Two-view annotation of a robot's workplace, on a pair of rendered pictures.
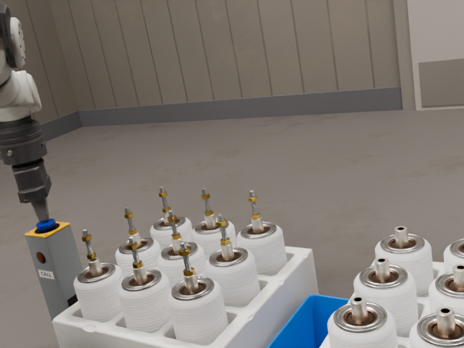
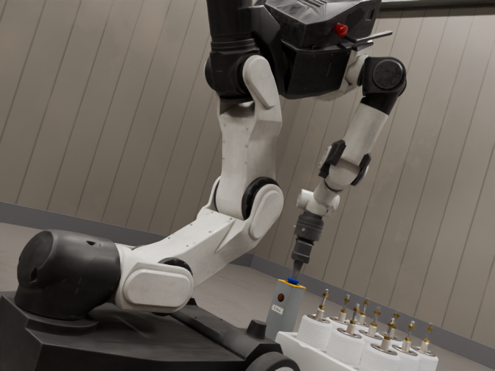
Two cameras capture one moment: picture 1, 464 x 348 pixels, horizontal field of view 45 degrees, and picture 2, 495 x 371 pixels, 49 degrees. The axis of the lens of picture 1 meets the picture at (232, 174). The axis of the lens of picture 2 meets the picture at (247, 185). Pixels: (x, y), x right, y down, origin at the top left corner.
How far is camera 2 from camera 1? 0.77 m
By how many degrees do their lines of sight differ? 22
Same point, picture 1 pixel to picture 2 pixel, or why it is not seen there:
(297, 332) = not seen: outside the picture
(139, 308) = (343, 346)
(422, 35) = not seen: outside the picture
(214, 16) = (396, 238)
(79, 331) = (295, 344)
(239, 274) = (409, 361)
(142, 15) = (342, 212)
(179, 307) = (375, 352)
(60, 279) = (285, 316)
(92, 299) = (312, 330)
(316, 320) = not seen: outside the picture
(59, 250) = (293, 298)
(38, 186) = (306, 255)
